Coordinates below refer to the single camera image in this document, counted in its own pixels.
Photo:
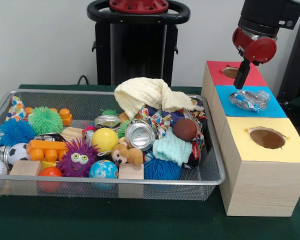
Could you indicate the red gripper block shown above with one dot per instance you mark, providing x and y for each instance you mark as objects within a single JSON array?
[{"x": 261, "y": 51}]

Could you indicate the crushed clear plastic bottle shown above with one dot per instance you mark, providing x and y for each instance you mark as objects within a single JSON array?
[{"x": 250, "y": 101}]

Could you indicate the cream knitted cloth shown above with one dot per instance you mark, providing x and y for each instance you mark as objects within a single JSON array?
[{"x": 145, "y": 92}]

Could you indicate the blue spiky rubber ball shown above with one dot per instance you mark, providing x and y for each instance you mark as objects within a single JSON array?
[{"x": 15, "y": 130}]

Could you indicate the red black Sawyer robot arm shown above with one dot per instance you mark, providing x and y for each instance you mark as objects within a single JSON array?
[{"x": 265, "y": 12}]

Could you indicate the wooden box with three holes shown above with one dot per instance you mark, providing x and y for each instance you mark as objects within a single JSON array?
[{"x": 260, "y": 187}]

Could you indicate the shallow silver mesh bin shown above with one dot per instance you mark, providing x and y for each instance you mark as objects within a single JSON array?
[{"x": 165, "y": 192}]

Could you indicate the black upright panel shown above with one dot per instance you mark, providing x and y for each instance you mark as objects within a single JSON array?
[{"x": 297, "y": 62}]

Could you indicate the brown toy football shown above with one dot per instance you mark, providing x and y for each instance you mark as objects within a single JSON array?
[{"x": 185, "y": 129}]

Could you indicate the smooth yellow ball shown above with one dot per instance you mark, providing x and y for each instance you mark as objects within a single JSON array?
[{"x": 105, "y": 140}]

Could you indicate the blue white patterned ball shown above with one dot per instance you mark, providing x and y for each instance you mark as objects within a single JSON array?
[{"x": 103, "y": 170}]

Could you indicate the purple spiky ball with eyes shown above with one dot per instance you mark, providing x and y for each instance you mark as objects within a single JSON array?
[{"x": 75, "y": 162}]

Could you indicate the dark green table cloth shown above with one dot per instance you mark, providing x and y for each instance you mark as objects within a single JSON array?
[{"x": 115, "y": 220}]

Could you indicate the green spiky ball with eyes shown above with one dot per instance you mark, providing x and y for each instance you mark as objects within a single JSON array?
[{"x": 45, "y": 120}]

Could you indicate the orange toy building brick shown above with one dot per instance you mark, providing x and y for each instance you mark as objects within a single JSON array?
[{"x": 46, "y": 147}]

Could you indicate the red orange ball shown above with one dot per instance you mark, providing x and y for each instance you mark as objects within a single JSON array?
[{"x": 50, "y": 173}]

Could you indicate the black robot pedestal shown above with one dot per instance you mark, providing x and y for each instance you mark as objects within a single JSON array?
[{"x": 137, "y": 50}]

